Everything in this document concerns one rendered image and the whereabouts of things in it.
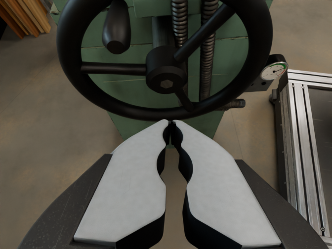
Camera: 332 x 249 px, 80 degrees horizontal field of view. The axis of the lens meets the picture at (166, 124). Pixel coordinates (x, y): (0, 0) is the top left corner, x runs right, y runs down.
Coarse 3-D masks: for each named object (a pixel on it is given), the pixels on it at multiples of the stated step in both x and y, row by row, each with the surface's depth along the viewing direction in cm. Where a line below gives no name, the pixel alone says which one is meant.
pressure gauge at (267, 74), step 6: (276, 54) 46; (270, 60) 46; (276, 60) 46; (282, 60) 46; (264, 66) 47; (270, 66) 46; (276, 66) 46; (282, 66) 47; (288, 66) 46; (264, 72) 48; (270, 72) 48; (276, 72) 48; (282, 72) 48; (264, 78) 50; (270, 78) 50; (276, 78) 50
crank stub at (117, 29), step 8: (120, 0) 19; (112, 8) 18; (120, 8) 18; (112, 16) 17; (120, 16) 17; (128, 16) 18; (104, 24) 17; (112, 24) 17; (120, 24) 17; (128, 24) 18; (104, 32) 17; (112, 32) 16; (120, 32) 16; (128, 32) 17; (104, 40) 17; (112, 40) 16; (120, 40) 17; (128, 40) 17; (112, 48) 17; (120, 48) 17
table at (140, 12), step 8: (136, 0) 28; (144, 0) 28; (152, 0) 28; (160, 0) 28; (168, 0) 28; (192, 0) 29; (200, 0) 29; (136, 8) 29; (144, 8) 29; (152, 8) 29; (160, 8) 29; (168, 8) 29; (192, 8) 30; (200, 8) 30; (136, 16) 30; (144, 16) 30; (152, 16) 30; (160, 16) 31
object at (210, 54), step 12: (180, 0) 27; (204, 0) 27; (216, 0) 27; (180, 12) 28; (204, 12) 29; (180, 24) 29; (180, 36) 31; (204, 48) 34; (204, 60) 36; (204, 72) 38; (204, 84) 41; (204, 96) 44; (228, 108) 53
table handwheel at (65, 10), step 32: (96, 0) 19; (224, 0) 20; (256, 0) 20; (64, 32) 22; (160, 32) 31; (256, 32) 23; (64, 64) 26; (96, 64) 28; (128, 64) 28; (160, 64) 26; (256, 64) 28; (96, 96) 33; (224, 96) 35
